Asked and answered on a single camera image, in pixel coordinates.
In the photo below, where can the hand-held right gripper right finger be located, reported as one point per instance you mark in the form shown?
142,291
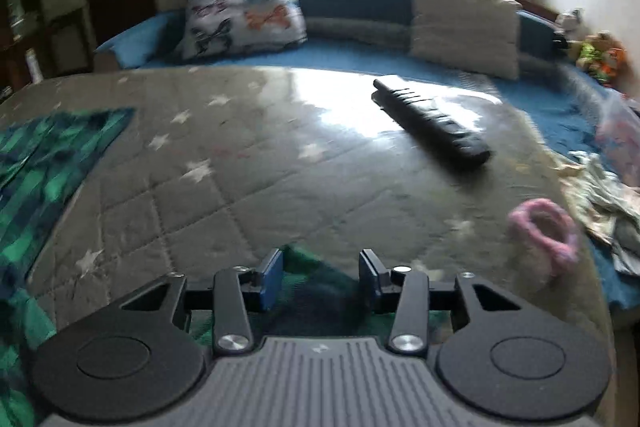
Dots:
369,282

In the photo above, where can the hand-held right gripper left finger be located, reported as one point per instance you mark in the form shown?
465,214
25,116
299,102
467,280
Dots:
272,282

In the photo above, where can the green plaid cloth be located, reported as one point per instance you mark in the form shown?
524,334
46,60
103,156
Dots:
30,207

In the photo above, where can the pile of light clothes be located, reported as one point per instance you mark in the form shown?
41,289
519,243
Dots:
605,202

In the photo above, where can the black remote control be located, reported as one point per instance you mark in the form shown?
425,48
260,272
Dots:
430,122

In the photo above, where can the pink fluffy scrunchie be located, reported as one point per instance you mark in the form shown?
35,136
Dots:
565,237

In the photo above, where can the butterfly print pillow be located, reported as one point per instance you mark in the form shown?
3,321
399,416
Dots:
245,14

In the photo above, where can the beige ribbed cushion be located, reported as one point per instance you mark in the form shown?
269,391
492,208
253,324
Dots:
465,27

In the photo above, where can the blue sofa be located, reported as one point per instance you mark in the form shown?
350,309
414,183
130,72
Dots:
350,2

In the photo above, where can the pink plastic bag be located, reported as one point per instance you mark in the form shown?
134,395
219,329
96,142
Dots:
622,132

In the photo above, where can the orange green stuffed toy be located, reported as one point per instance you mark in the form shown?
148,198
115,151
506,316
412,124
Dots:
602,57

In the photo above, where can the white stuffed toy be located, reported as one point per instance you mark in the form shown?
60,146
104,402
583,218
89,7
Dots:
570,24

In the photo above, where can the dark wooden cabinet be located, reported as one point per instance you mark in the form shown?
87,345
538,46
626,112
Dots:
25,7

